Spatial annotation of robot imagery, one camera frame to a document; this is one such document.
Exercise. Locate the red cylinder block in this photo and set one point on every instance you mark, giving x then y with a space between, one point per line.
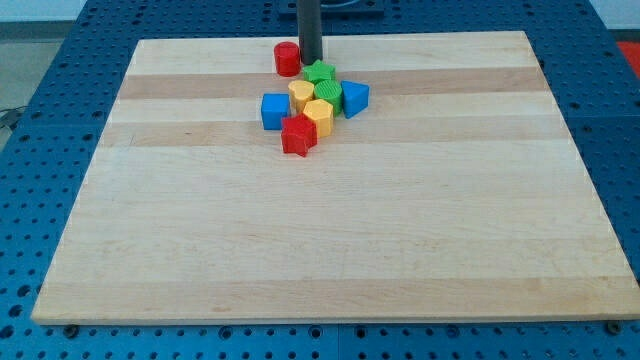
287 59

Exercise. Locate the yellow heart block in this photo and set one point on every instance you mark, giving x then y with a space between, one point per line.
300 92

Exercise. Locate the red star block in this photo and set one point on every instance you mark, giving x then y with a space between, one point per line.
298 135

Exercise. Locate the yellow hexagon block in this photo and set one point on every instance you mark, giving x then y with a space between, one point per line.
320 112

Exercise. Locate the blue cube block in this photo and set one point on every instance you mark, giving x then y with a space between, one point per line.
274 107

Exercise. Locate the green cylinder block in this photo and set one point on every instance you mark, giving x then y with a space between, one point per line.
330 91

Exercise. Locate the blue triangle block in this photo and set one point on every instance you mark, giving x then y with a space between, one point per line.
355 97

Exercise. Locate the green star block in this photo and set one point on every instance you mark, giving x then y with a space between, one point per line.
318 71

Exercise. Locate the wooden board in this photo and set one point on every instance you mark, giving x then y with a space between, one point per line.
457 195

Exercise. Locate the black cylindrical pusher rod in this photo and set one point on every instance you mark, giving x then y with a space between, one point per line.
309 30

